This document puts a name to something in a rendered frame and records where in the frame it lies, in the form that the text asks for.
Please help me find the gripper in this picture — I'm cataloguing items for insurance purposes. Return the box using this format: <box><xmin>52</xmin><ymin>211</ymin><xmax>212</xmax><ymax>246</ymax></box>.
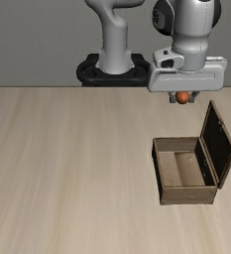
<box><xmin>147</xmin><ymin>47</ymin><xmax>228</xmax><ymax>104</ymax></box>

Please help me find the orange egg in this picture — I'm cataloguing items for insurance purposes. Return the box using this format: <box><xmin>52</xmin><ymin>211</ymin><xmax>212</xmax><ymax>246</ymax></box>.
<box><xmin>174</xmin><ymin>90</ymin><xmax>190</xmax><ymax>105</ymax></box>

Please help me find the dark wooden box lid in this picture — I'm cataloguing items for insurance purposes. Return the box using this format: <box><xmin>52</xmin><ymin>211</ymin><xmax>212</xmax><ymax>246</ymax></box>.
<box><xmin>199</xmin><ymin>99</ymin><xmax>231</xmax><ymax>191</ymax></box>

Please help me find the brown wooden box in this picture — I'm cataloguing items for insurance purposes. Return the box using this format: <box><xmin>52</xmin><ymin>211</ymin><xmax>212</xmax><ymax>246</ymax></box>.
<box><xmin>151</xmin><ymin>136</ymin><xmax>219</xmax><ymax>206</ymax></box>

